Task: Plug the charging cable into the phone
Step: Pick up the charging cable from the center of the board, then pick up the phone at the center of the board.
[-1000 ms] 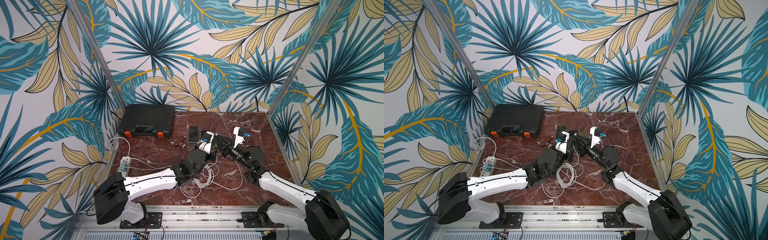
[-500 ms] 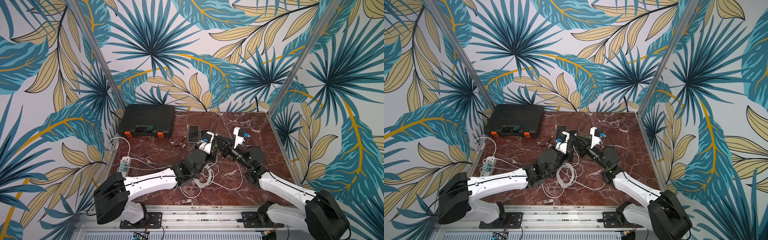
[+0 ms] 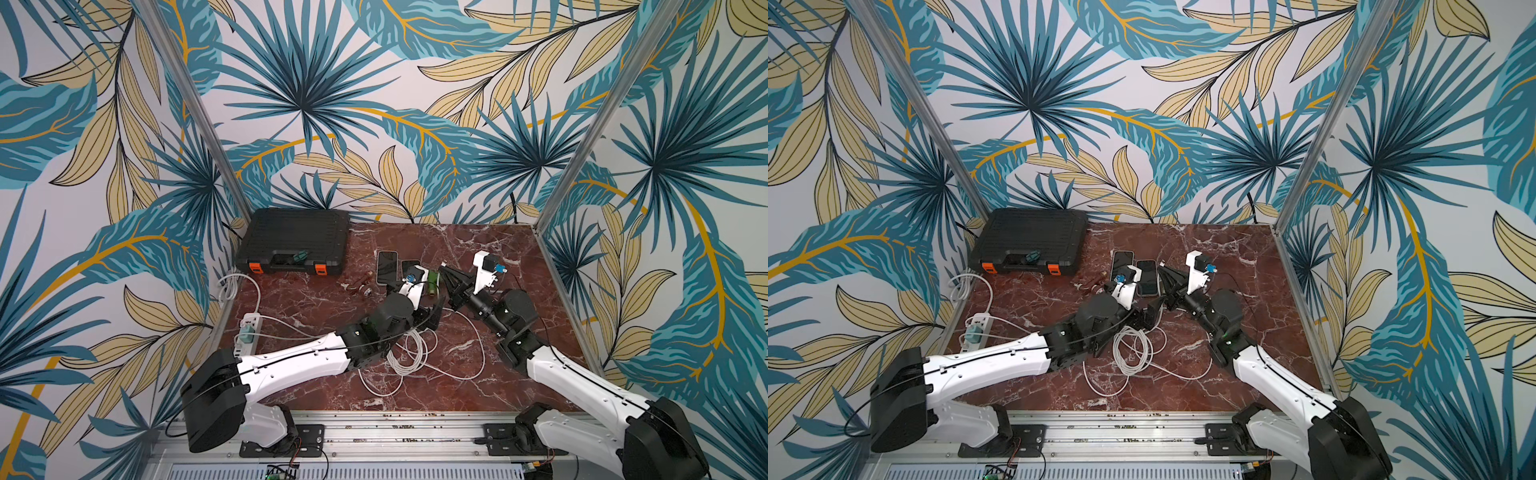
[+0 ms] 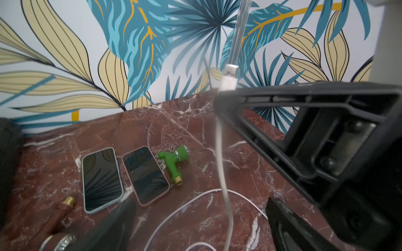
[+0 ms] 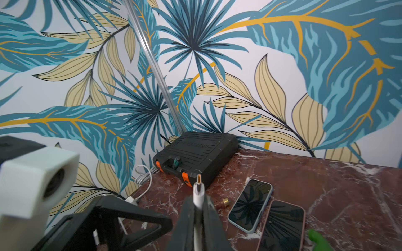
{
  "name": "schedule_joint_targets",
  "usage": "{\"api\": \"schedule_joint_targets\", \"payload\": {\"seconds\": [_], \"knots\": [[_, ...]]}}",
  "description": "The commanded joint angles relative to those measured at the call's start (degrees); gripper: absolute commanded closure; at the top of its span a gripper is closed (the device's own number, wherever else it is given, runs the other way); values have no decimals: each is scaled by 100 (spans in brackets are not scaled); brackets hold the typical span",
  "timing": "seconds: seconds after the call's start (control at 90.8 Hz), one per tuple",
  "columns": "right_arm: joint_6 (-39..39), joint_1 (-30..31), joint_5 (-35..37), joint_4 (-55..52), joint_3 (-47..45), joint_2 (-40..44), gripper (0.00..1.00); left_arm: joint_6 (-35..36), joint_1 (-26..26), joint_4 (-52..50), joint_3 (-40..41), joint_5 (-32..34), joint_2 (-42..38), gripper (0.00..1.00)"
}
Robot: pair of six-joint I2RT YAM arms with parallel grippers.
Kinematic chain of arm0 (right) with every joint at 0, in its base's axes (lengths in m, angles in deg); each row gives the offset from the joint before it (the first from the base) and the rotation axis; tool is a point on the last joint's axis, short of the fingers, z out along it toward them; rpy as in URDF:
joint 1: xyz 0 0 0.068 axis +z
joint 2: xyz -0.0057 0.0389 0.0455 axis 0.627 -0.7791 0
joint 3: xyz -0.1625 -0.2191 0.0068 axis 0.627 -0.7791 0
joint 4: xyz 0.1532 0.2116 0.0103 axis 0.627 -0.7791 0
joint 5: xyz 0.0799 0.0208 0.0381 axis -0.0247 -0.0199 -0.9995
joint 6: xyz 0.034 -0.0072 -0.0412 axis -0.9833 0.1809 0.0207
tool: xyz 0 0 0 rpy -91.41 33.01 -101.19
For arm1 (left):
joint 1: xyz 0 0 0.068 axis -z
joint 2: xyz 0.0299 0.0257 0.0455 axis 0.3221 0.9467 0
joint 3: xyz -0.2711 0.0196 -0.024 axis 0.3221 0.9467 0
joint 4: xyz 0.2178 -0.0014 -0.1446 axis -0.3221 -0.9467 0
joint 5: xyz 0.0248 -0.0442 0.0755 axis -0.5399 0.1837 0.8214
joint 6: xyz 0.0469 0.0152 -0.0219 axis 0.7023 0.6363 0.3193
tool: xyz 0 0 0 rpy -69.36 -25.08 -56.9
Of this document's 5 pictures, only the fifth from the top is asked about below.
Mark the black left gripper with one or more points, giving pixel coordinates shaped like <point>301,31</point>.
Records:
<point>75,231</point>

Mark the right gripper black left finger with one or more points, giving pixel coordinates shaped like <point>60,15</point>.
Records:
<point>182,238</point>

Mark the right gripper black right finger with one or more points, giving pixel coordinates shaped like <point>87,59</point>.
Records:
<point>215,238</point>

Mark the blue-cased smartphone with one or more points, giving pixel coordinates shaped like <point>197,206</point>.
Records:
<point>250,205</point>

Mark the white power strip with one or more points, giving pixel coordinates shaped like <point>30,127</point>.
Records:
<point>131,200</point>

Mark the pink-cased smartphone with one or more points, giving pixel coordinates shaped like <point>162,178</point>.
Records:
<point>284,228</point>

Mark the green black screwdriver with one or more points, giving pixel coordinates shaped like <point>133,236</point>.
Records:
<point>176,162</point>

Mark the black plastic tool case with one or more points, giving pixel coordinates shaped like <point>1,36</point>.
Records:
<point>201,153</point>

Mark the green plastic fitting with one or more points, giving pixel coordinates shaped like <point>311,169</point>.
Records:
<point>320,243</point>

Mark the maroon hose nozzle fitting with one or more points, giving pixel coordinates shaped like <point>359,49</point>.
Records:
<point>222,203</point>

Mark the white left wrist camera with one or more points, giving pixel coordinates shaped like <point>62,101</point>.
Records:
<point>31,185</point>

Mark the aluminium frame post left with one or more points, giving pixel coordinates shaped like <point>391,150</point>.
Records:
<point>146,46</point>

